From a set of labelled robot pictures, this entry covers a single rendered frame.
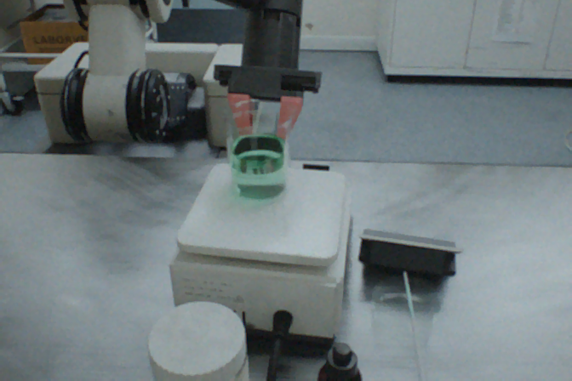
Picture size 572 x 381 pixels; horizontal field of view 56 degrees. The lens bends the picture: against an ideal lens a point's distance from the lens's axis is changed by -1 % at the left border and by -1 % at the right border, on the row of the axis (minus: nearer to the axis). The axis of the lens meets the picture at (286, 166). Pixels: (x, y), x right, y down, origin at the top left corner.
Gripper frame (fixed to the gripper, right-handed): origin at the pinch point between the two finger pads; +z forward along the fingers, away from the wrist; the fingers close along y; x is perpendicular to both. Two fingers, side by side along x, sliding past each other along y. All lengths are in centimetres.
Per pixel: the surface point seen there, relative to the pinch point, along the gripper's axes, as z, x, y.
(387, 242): 6.1, -5.0, 12.1
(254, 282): 8.4, -14.5, 0.9
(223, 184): 1.8, -7.9, -2.7
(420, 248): 6.2, -6.0, 14.9
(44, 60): -38, 195, -116
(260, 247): 5.7, -15.2, 1.2
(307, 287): 8.4, -15.0, 4.8
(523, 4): -85, 213, 110
